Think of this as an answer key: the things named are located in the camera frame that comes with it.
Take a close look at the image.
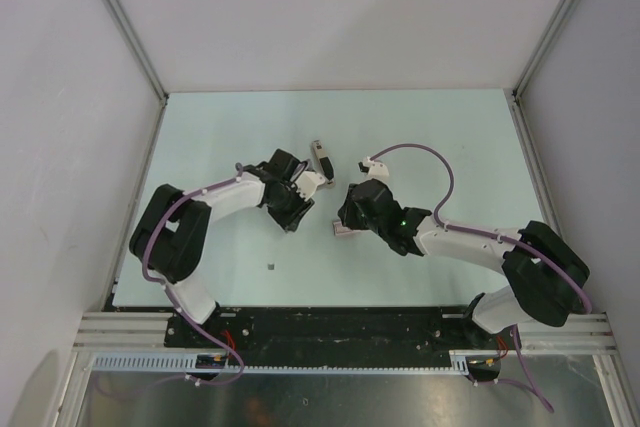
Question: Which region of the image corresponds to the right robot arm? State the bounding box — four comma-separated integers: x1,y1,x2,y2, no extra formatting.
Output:
338,180,591,349

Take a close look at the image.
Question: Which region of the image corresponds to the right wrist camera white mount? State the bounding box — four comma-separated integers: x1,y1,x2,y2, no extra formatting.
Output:
358,157,390,183

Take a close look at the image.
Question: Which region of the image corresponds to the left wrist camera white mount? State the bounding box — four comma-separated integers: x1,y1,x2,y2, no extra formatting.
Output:
294,170,326,200

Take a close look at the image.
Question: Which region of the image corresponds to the grey slotted cable duct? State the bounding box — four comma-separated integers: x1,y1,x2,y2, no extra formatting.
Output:
88,349,471,376

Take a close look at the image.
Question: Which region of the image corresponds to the red white staple box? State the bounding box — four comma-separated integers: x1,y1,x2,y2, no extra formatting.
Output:
332,220,356,237

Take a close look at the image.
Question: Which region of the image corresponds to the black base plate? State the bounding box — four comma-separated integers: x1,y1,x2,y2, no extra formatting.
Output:
164,307,513,369

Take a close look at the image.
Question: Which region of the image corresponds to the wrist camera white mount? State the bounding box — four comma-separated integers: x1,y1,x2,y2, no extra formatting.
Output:
294,170,326,200
358,157,390,183

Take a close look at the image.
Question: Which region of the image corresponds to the left aluminium corner post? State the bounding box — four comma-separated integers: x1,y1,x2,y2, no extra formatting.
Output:
102,0,169,105

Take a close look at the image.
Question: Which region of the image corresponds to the aluminium frame rail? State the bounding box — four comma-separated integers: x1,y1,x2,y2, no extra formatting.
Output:
73,312,617,355

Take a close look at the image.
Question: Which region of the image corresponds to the beige black stapler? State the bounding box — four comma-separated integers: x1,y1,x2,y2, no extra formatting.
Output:
311,140,335,188

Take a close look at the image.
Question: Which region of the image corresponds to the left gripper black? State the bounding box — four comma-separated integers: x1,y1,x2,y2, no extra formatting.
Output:
267,181,314,232

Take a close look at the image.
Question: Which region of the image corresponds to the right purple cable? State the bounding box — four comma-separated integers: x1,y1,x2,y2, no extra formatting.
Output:
367,142,594,411

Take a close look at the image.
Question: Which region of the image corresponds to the right aluminium corner post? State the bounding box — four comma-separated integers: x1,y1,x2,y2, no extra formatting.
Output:
511,0,580,101

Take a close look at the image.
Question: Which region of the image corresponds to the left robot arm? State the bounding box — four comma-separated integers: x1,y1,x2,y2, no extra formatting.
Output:
129,149,327,347

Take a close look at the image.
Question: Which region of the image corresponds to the aluminium corner post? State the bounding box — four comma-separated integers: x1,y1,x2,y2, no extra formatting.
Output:
102,0,169,105
511,0,580,101

